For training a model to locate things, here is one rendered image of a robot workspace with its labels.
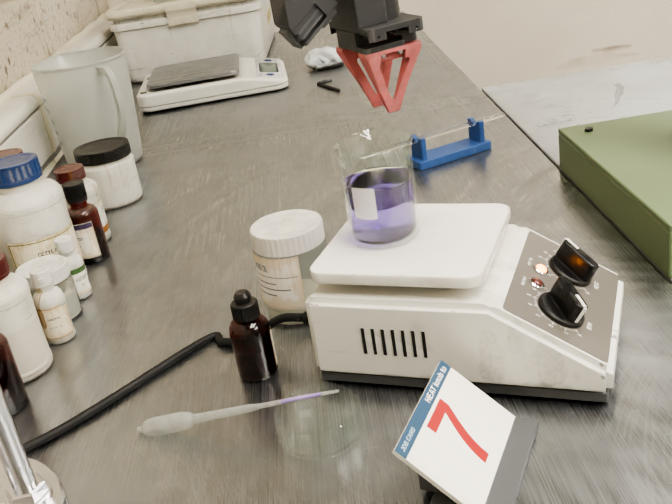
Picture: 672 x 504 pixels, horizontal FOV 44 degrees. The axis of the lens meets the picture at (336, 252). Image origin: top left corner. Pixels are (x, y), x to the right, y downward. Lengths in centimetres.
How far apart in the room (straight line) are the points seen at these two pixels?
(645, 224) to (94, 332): 47
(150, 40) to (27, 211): 94
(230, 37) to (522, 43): 78
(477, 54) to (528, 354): 162
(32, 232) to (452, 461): 48
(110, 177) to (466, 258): 57
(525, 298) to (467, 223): 8
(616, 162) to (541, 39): 135
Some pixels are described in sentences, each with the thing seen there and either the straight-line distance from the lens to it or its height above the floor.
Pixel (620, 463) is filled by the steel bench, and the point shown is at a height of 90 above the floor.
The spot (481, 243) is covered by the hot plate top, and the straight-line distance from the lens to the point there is 57.
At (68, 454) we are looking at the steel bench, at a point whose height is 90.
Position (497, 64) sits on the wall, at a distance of 214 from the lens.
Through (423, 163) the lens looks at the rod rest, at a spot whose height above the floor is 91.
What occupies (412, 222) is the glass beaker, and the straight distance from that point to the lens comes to 58.
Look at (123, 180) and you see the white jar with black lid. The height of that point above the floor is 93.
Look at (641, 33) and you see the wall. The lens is 224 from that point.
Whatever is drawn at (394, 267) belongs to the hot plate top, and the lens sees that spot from 55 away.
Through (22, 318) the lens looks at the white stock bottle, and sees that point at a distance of 69.
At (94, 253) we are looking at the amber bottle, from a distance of 89.
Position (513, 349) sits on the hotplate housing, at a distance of 54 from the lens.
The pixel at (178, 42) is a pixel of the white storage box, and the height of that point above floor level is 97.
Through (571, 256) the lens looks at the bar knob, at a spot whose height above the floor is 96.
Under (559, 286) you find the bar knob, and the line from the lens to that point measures 56.
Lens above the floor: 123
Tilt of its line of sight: 25 degrees down
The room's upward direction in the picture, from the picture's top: 9 degrees counter-clockwise
